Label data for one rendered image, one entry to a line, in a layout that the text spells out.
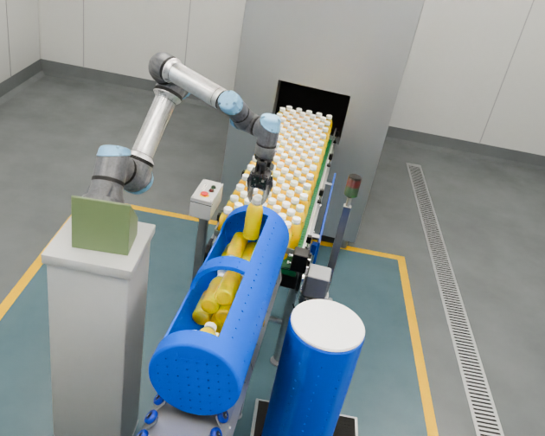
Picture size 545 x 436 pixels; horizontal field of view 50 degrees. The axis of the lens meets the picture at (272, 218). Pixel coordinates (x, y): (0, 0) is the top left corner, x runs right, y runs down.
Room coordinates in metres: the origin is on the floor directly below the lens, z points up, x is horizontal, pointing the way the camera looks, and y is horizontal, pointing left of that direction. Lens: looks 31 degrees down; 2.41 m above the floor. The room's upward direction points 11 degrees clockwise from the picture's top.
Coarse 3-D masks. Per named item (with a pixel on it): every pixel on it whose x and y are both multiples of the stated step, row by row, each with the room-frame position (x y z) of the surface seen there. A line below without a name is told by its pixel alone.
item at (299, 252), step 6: (294, 252) 2.13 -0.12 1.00; (300, 252) 2.14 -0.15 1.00; (306, 252) 2.15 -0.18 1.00; (294, 258) 2.11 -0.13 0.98; (300, 258) 2.11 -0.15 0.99; (306, 258) 2.11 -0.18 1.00; (294, 264) 2.11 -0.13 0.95; (300, 264) 2.11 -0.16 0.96; (306, 264) 2.11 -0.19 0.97; (294, 270) 2.11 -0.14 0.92; (300, 270) 2.11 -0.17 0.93
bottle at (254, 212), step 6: (252, 204) 1.96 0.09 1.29; (258, 204) 1.96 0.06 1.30; (252, 210) 1.95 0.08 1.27; (258, 210) 1.95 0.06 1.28; (246, 216) 1.96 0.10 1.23; (252, 216) 1.95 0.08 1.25; (258, 216) 1.95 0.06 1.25; (246, 222) 1.96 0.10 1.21; (252, 222) 1.95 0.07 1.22; (258, 222) 1.95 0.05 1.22; (246, 228) 1.95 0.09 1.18; (252, 228) 1.95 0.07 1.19; (258, 228) 1.96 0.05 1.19; (246, 234) 1.95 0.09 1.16; (252, 234) 1.95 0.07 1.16; (258, 234) 1.97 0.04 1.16
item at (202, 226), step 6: (204, 222) 2.33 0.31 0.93; (198, 228) 2.34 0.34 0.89; (204, 228) 2.33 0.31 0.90; (198, 234) 2.34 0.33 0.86; (204, 234) 2.33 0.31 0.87; (198, 240) 2.33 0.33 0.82; (204, 240) 2.34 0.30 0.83; (198, 246) 2.33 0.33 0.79; (204, 246) 2.35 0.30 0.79; (198, 252) 2.33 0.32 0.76; (204, 252) 2.37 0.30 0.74; (198, 258) 2.33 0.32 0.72; (198, 264) 2.33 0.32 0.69; (192, 276) 2.34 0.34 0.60
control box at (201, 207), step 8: (200, 184) 2.39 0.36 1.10; (208, 184) 2.41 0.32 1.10; (216, 184) 2.42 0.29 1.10; (200, 192) 2.32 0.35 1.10; (208, 192) 2.34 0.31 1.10; (216, 192) 2.35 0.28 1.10; (192, 200) 2.26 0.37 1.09; (200, 200) 2.25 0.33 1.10; (208, 200) 2.26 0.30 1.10; (216, 200) 2.34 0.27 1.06; (192, 208) 2.26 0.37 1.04; (200, 208) 2.25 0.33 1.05; (208, 208) 2.25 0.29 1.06; (192, 216) 2.26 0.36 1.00; (200, 216) 2.25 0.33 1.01; (208, 216) 2.25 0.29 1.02
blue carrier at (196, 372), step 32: (224, 224) 2.03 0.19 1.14; (224, 256) 1.68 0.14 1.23; (256, 256) 1.72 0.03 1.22; (192, 288) 1.63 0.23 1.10; (256, 288) 1.57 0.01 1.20; (192, 320) 1.56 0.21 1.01; (256, 320) 1.45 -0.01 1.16; (160, 352) 1.22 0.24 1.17; (192, 352) 1.21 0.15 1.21; (224, 352) 1.23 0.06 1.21; (160, 384) 1.22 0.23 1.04; (192, 384) 1.21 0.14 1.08; (224, 384) 1.20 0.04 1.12
